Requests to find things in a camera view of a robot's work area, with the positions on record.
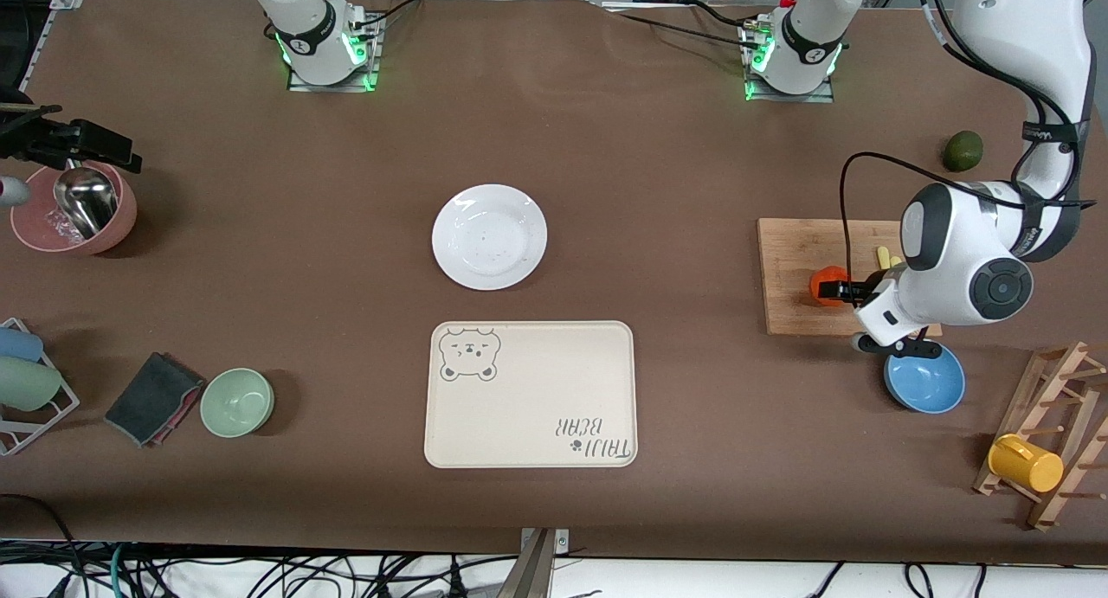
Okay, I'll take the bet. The orange mandarin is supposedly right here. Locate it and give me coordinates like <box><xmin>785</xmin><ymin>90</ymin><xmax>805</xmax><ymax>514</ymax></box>
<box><xmin>809</xmin><ymin>267</ymin><xmax>854</xmax><ymax>308</ymax></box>

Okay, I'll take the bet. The white plate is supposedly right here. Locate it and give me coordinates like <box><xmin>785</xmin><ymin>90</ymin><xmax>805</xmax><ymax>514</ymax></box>
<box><xmin>432</xmin><ymin>183</ymin><xmax>549</xmax><ymax>291</ymax></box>

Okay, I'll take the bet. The bamboo cutting board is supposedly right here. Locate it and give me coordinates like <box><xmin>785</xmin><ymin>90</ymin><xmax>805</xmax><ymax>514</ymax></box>
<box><xmin>757</xmin><ymin>218</ymin><xmax>943</xmax><ymax>337</ymax></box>

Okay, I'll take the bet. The pink bowl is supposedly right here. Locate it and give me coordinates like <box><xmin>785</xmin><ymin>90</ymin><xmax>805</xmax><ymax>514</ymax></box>
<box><xmin>10</xmin><ymin>161</ymin><xmax>139</xmax><ymax>255</ymax></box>

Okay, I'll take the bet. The blue bowl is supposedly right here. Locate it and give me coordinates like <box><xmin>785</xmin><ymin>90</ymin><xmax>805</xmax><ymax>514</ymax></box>
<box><xmin>884</xmin><ymin>343</ymin><xmax>966</xmax><ymax>415</ymax></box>

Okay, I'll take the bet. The dark green lime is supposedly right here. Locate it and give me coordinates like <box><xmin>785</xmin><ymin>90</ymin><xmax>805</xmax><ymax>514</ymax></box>
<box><xmin>943</xmin><ymin>131</ymin><xmax>984</xmax><ymax>173</ymax></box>

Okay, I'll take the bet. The blue cup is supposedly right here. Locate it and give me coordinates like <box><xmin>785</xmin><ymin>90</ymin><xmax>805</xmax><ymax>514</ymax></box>
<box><xmin>0</xmin><ymin>325</ymin><xmax>44</xmax><ymax>363</ymax></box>

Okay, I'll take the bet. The yellow mug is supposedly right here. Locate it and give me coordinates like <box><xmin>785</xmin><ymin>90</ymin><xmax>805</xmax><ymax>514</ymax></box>
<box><xmin>988</xmin><ymin>434</ymin><xmax>1065</xmax><ymax>494</ymax></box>

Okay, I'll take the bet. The wooden mug rack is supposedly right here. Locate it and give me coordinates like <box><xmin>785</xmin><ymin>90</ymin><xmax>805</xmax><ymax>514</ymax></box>
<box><xmin>972</xmin><ymin>341</ymin><xmax>1108</xmax><ymax>531</ymax></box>

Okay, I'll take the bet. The pale green cup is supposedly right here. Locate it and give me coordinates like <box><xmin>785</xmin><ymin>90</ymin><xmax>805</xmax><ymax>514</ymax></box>
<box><xmin>0</xmin><ymin>356</ymin><xmax>63</xmax><ymax>413</ymax></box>

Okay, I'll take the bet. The dark grey cloth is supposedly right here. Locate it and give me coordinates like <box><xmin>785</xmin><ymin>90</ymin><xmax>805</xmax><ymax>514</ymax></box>
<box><xmin>104</xmin><ymin>351</ymin><xmax>205</xmax><ymax>447</ymax></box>

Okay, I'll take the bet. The pink cloth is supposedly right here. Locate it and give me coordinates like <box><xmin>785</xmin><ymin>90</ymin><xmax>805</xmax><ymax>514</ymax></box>
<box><xmin>147</xmin><ymin>389</ymin><xmax>203</xmax><ymax>447</ymax></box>

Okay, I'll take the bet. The pale green bowl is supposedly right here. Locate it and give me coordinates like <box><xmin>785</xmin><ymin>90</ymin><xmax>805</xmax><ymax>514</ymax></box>
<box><xmin>200</xmin><ymin>368</ymin><xmax>275</xmax><ymax>439</ymax></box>

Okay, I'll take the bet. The cream bear print tray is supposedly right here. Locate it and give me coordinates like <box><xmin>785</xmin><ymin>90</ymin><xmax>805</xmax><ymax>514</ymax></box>
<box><xmin>423</xmin><ymin>320</ymin><xmax>638</xmax><ymax>469</ymax></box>

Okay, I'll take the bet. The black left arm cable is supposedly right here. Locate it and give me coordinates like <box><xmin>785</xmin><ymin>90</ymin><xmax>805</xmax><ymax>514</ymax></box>
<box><xmin>838</xmin><ymin>151</ymin><xmax>1083</xmax><ymax>318</ymax></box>

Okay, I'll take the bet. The white wire rack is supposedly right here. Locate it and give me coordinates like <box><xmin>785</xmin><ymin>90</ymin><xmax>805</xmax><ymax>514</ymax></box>
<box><xmin>0</xmin><ymin>317</ymin><xmax>81</xmax><ymax>457</ymax></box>

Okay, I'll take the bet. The black base cable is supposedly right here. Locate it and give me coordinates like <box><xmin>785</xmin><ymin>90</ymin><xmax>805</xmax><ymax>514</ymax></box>
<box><xmin>351</xmin><ymin>0</ymin><xmax>427</xmax><ymax>33</ymax></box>
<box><xmin>604</xmin><ymin>0</ymin><xmax>764</xmax><ymax>50</ymax></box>

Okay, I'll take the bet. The metal table bracket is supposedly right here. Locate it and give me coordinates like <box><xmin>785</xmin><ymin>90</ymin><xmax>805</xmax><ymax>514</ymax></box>
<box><xmin>519</xmin><ymin>528</ymin><xmax>570</xmax><ymax>554</ymax></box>

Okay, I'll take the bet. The teal floor cable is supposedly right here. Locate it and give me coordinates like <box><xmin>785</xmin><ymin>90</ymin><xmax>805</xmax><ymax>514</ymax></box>
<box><xmin>108</xmin><ymin>542</ymin><xmax>132</xmax><ymax>598</ymax></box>

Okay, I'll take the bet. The grey metal post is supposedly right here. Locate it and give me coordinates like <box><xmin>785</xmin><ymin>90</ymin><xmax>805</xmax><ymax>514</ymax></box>
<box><xmin>495</xmin><ymin>529</ymin><xmax>557</xmax><ymax>598</ymax></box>

